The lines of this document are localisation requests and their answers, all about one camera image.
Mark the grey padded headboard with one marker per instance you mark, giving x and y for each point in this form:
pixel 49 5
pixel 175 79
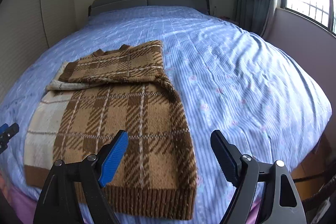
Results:
pixel 100 6

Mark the brown plaid knit sweater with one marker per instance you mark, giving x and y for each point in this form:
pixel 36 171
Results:
pixel 93 98

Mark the beige louvered wardrobe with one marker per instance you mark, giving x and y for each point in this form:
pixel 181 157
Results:
pixel 29 28

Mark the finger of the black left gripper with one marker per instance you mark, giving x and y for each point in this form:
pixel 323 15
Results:
pixel 6 133

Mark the blue floral striped bedsheet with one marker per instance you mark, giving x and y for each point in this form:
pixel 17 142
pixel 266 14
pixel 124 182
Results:
pixel 228 79

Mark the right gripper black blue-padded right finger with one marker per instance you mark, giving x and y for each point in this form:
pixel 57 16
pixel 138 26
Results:
pixel 280 201

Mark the purple satin bed skirt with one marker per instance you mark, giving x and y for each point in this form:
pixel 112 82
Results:
pixel 18 200

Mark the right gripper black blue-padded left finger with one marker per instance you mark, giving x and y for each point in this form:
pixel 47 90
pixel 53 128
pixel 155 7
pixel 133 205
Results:
pixel 93 173

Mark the dark wicker chair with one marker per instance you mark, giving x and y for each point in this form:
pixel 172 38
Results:
pixel 324 199

